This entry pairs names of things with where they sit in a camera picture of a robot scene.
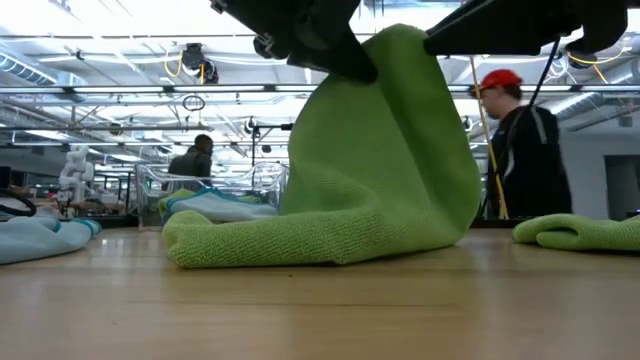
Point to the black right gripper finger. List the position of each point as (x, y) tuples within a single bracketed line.
[(500, 30)]

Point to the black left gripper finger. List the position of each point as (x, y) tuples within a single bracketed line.
[(345, 57)]

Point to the blue microfiber towel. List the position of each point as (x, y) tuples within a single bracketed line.
[(220, 207), (35, 240)]

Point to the clear plastic bin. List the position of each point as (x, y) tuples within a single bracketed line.
[(150, 195)]

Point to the long ceiling light strip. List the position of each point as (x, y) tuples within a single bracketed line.
[(218, 88), (117, 90)]

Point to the person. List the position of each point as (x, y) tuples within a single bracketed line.
[(530, 160), (192, 162)]

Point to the grey door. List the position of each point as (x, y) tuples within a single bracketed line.
[(622, 185)]

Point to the white robot figure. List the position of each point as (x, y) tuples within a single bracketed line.
[(75, 170)]

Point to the black distant station frame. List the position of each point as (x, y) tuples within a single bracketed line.
[(270, 127)]

